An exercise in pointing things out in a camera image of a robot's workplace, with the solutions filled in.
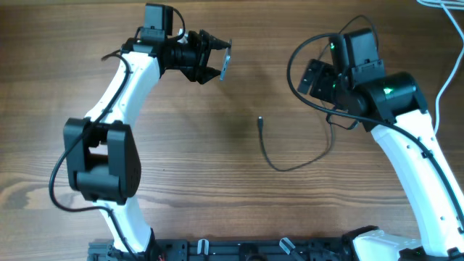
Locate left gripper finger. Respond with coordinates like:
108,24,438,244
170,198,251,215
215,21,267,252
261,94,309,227
194,67,221,84
199,30,231,50

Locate blue Galaxy smartphone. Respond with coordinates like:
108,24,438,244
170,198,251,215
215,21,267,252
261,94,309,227
220,39,232,81

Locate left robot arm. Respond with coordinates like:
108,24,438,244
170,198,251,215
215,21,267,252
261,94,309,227
59,4,232,260

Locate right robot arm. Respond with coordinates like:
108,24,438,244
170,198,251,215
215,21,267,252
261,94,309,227
293,28,463,260

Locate white power strip cord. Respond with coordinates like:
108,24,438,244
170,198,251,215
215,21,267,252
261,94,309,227
415,0,464,136

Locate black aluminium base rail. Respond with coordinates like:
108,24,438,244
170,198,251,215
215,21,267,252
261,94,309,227
87,237,353,261

